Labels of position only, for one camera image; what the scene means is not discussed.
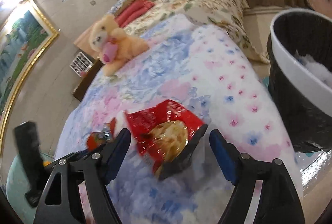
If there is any colourful snack wrapper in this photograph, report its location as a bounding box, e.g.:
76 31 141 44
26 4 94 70
86 118 116 151

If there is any red chips bag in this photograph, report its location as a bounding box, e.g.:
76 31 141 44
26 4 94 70
124 100 208 181

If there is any white tissue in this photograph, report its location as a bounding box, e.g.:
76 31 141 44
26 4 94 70
295 51 332 88

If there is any black white trash bin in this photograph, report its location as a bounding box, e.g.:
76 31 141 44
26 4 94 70
267 8 331 153

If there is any orange toy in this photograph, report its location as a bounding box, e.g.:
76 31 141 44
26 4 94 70
43 161 52 167

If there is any teal floral fabric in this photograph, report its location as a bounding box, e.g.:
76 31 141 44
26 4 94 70
5 153 50 224

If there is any wooden nightstand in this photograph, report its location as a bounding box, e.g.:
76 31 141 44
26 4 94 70
72 59 104 102

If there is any gold framed landscape painting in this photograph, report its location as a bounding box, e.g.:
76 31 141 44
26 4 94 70
1 0 59 154

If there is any wooden headboard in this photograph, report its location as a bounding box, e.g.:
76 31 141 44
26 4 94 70
74 24 99 60

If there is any beige teddy bear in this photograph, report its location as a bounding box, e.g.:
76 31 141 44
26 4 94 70
89 14 150 76

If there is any floral pastel quilt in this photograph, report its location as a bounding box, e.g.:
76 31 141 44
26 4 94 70
55 14 303 223

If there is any blue patterned pillow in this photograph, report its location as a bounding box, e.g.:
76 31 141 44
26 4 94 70
107 0 135 16

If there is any folded red blanket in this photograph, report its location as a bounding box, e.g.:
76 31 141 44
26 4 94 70
115 0 155 28

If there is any cream floral blanket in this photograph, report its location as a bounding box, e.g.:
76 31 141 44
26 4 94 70
124 0 270 64

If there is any photo collage frame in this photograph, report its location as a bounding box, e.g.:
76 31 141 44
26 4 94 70
70 52 93 78

